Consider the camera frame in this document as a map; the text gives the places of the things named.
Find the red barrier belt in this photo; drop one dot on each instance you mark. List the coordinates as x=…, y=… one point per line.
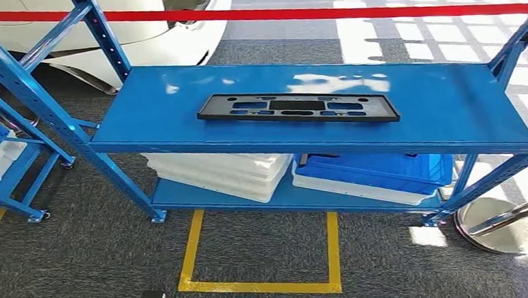
x=284, y=15

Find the blue metal shelf rack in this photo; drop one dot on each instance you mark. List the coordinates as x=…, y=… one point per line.
x=447, y=102
x=21, y=172

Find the black plastic license plate bracket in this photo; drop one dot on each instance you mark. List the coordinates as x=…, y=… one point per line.
x=212, y=112

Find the white car body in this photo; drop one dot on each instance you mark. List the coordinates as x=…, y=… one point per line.
x=163, y=40

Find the chrome stanchion base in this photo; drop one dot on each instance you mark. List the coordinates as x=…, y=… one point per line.
x=499, y=244

